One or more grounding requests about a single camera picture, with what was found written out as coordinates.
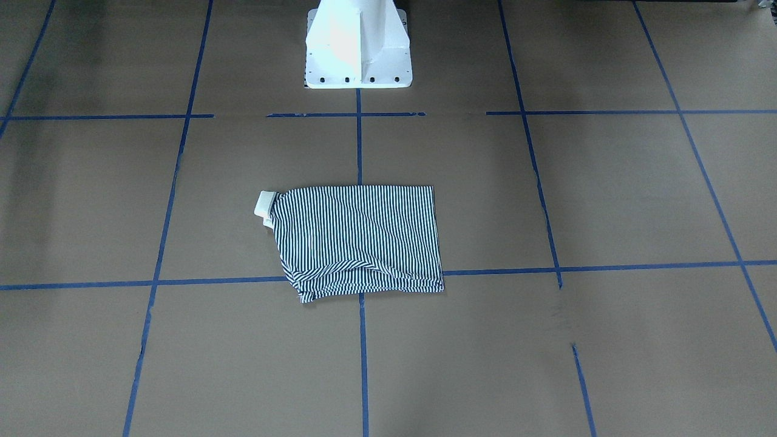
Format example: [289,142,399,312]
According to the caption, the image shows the striped polo shirt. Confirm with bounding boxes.
[254,185,445,304]

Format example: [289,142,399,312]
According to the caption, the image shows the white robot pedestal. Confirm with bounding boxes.
[304,1,413,89]

